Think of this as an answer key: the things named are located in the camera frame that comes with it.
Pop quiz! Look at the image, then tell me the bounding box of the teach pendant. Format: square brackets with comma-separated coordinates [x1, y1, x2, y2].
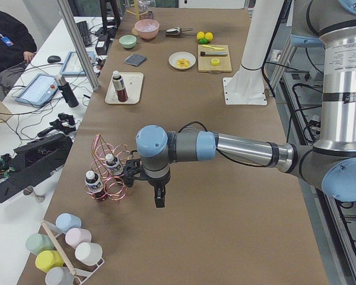
[60, 51, 85, 77]
[15, 74, 58, 107]

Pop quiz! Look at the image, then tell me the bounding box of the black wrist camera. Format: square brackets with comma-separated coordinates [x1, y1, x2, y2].
[123, 159, 144, 188]

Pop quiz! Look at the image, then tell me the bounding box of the black keyboard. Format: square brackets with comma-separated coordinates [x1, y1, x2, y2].
[76, 21, 92, 46]

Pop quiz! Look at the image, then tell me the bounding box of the aluminium frame post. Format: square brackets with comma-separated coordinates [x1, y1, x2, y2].
[56, 0, 100, 91]

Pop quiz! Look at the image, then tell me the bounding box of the green bowl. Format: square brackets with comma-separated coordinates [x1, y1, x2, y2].
[119, 34, 137, 49]

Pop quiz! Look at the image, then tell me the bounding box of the wooden glass tree stand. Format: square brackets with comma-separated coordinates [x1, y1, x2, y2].
[126, 1, 155, 36]

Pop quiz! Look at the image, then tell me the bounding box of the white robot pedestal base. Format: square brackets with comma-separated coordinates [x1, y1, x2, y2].
[223, 0, 285, 106]

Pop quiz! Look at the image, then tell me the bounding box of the teach pendant far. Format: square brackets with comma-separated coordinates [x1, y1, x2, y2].
[60, 51, 85, 77]

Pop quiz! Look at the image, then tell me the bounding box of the half lemon slice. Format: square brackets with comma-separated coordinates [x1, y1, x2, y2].
[211, 58, 221, 66]

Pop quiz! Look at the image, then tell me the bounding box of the white round plate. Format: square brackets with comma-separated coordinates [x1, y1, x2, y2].
[169, 51, 196, 70]

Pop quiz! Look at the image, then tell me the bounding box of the black thermos flask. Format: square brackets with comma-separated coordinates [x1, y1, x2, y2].
[54, 74, 79, 107]

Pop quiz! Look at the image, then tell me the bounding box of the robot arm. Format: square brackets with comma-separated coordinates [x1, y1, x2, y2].
[125, 1, 356, 207]

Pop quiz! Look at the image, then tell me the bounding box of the yellow cup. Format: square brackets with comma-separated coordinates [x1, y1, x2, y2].
[35, 250, 64, 273]

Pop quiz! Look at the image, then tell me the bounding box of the seated person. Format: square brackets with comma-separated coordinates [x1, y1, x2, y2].
[0, 11, 37, 93]

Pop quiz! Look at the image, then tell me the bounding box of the copper wire bottle rack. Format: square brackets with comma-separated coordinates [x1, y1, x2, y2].
[91, 134, 130, 204]

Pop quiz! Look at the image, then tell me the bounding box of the tea bottle in rack rear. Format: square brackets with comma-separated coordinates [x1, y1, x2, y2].
[105, 153, 123, 176]

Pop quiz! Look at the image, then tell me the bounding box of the yellow lemon far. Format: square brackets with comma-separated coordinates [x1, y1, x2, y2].
[205, 32, 214, 42]

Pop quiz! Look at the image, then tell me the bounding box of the yellow lemon near scoop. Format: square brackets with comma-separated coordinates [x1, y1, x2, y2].
[196, 31, 205, 40]

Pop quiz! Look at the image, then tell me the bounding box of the twisted glazed donut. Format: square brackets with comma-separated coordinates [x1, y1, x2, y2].
[176, 58, 190, 69]

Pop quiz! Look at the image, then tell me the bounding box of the white cup rack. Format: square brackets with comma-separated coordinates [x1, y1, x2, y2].
[40, 220, 106, 284]

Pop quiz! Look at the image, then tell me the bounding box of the black foam case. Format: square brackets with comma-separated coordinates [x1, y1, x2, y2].
[0, 134, 72, 203]

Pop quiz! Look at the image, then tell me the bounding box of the blue cup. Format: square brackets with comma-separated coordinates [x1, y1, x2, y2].
[55, 213, 82, 233]

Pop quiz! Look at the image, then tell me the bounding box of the bamboo cutting board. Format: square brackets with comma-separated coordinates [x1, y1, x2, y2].
[197, 45, 232, 73]

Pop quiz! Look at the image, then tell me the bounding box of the yellow plastic knife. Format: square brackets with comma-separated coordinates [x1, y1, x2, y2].
[202, 45, 225, 50]

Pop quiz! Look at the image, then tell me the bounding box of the black computer mouse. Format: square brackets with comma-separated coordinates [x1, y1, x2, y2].
[47, 55, 61, 64]

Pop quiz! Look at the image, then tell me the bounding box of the pink bowl with ice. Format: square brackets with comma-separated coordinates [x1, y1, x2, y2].
[134, 19, 160, 40]

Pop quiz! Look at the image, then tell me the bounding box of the green lime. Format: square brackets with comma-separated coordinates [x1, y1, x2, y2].
[198, 38, 208, 45]

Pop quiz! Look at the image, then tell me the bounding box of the tea bottle on tray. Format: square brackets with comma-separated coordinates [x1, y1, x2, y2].
[112, 70, 128, 103]

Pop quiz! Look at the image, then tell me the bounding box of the white cup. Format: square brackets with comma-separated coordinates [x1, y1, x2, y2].
[75, 242, 103, 266]

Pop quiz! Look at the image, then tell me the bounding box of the pink cup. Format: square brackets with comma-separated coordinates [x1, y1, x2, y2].
[65, 228, 92, 248]

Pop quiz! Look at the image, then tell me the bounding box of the tea bottle in rack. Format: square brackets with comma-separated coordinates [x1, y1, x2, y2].
[85, 170, 107, 201]
[105, 153, 123, 176]

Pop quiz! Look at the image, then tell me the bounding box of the tea bottle in rack front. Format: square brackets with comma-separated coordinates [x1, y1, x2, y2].
[85, 170, 107, 201]

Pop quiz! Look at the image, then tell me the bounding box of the steel muddler black tip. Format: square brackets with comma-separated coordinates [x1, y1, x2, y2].
[199, 51, 228, 56]

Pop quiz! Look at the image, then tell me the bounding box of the teach pendant near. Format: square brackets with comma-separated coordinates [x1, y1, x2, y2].
[15, 74, 58, 107]

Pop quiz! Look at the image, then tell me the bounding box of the grey cup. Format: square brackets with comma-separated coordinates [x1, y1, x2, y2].
[45, 267, 74, 285]

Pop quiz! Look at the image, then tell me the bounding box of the metal ice scoop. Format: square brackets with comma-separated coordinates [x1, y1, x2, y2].
[165, 27, 193, 37]

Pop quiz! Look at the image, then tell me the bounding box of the green cup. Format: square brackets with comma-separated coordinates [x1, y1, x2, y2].
[26, 233, 54, 255]

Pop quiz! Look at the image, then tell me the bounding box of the cream rabbit tray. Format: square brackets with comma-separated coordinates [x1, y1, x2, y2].
[104, 72, 144, 105]

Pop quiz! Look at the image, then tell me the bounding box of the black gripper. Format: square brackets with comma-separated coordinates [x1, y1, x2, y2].
[144, 166, 171, 208]

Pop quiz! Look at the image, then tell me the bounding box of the grey folded cloth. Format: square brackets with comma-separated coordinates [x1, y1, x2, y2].
[125, 53, 147, 67]

